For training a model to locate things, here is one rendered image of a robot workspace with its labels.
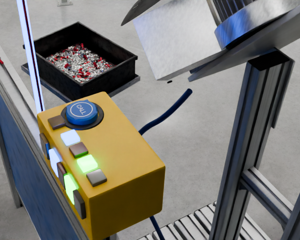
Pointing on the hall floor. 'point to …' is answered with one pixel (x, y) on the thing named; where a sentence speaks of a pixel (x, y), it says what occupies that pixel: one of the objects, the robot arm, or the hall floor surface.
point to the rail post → (4, 156)
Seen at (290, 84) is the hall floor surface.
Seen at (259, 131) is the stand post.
